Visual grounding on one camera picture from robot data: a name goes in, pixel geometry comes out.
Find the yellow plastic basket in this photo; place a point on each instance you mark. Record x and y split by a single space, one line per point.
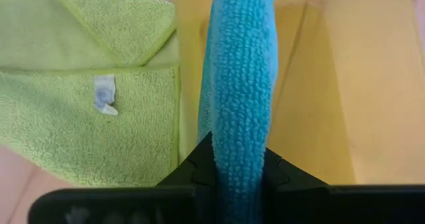
348 84

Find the green microfiber towel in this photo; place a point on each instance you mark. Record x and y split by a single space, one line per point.
66 134

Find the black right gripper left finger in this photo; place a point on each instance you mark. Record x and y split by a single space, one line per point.
182 197

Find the blue microfiber towel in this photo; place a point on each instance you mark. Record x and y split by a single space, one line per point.
242 84

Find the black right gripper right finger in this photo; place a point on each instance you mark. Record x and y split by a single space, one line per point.
299 197

